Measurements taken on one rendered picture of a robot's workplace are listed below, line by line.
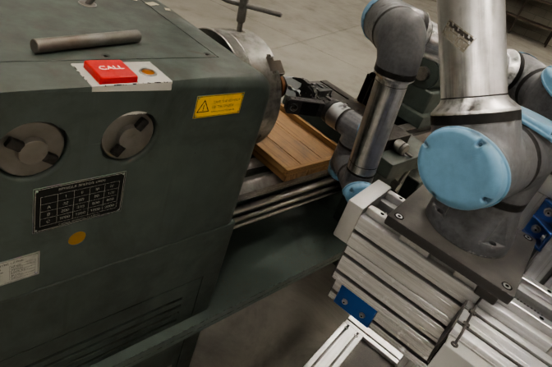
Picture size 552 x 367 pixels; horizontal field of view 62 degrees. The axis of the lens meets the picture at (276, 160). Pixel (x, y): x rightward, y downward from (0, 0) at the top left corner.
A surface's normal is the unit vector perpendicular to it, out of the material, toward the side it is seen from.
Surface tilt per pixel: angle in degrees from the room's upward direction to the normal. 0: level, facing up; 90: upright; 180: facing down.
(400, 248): 90
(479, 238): 72
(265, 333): 0
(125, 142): 90
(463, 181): 96
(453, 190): 96
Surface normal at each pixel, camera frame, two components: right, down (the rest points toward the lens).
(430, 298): -0.59, 0.26
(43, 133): 0.65, 0.55
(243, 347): 0.29, -0.82
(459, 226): -0.55, -0.05
